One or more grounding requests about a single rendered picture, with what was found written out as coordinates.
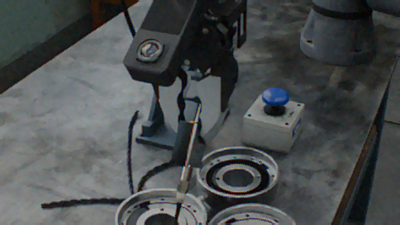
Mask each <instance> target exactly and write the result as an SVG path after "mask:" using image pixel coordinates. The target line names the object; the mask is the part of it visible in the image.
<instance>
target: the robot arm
mask: <svg viewBox="0 0 400 225"><path fill-rule="evenodd" d="M372 10H376V11H378V12H382V13H387V14H389V15H393V16H396V17H398V18H400V0H312V9H311V12H310V14H309V16H308V18H307V19H308V20H307V22H306V23H305V25H304V28H303V32H302V34H301V40H300V49H301V51H302V52H303V53H304V54H306V56H308V57H310V58H312V59H314V61H317V62H320V63H325V64H328V65H333V66H356V65H361V64H364V63H369V62H371V61H372V60H373V59H374V58H375V57H376V53H377V47H378V40H377V37H376V32H375V29H374V24H373V20H372ZM241 13H243V32H242V34H241V24H240V22H241ZM235 22H237V25H233V24H234V23H235ZM246 24H247V1H246V0H238V1H237V2H236V1H235V0H153V1H152V3H151V4H150V6H149V8H148V10H147V11H146V14H145V17H144V19H143V20H142V21H141V25H140V27H139V29H138V31H137V33H136V35H135V36H134V38H133V40H132V42H131V44H130V46H129V49H128V51H127V53H126V56H125V57H124V59H123V64H124V65H125V69H126V70H127V71H128V73H129V75H130V77H131V78H132V80H134V81H137V82H145V83H149V84H151V85H152V87H153V90H154V94H155V96H156V98H158V99H159V102H160V104H161V107H162V110H163V113H164V115H165V116H166V118H167V120H168V122H169V123H170V125H171V126H172V127H173V128H174V130H175V131H176V133H178V128H179V121H186V119H185V115H184V111H185V108H186V103H185V100H184V98H185V96H186V95H187V93H188V91H189V88H190V83H191V73H190V72H185V71H184V66H187V67H197V68H198V70H200V72H201V73H203V74H205V73H206V72H207V70H208V69H209V68H211V69H210V72H208V73H207V74H206V75H204V76H203V77H202V78H201V79H200V80H199V81H198V82H197V83H196V93H197V95H198V96H199V98H200V100H201V102H202V111H201V112H200V114H199V117H200V120H201V122H202V126H201V130H200V132H199V136H200V138H201V139H202V140H203V142H204V144H205V145H208V144H209V143H210V142H211V140H212V139H213V138H215V136H216V135H217V133H218V132H219V130H220V128H221V124H222V122H223V119H224V117H225V114H226V111H227V110H228V106H229V100H230V98H231V97H232V94H233V92H234V90H235V86H236V83H237V81H238V62H237V60H236V59H235V57H234V56H233V51H234V47H233V46H232V45H233V36H234V35H235V34H236V33H237V48H240V47H241V46H242V45H243V44H244V43H245V42H246Z"/></svg>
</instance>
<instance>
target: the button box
mask: <svg viewBox="0 0 400 225"><path fill-rule="evenodd" d="M303 118H304V104H299V103H296V102H292V101H288V103H287V104H285V105H283V106H279V109H278V110H272V109H271V107H270V106H269V105H267V104H266V103H264V102H263V101H262V95H260V96H258V97H257V100H256V101H255V103H254V104H253V105H252V107H251V108H250V109H249V110H248V111H247V112H246V115H245V116H244V125H243V144H246V145H250V146H259V147H261V148H264V149H268V150H271V151H274V152H278V153H284V154H288V153H289V151H290V149H291V147H292V146H293V144H294V143H295V142H296V140H297V139H298V136H299V134H300V132H301V130H302V128H303Z"/></svg>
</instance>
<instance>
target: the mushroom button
mask: <svg viewBox="0 0 400 225"><path fill-rule="evenodd" d="M262 101H263V102H264V103H266V104H267V105H269V106H270V107H271V109H272V110H278V109H279V106H283V105H285V104H287V103H288V101H289V95H288V92H287V91H286V90H284V89H282V88H277V87H271V88H268V89H266V90H264V91H263V93H262Z"/></svg>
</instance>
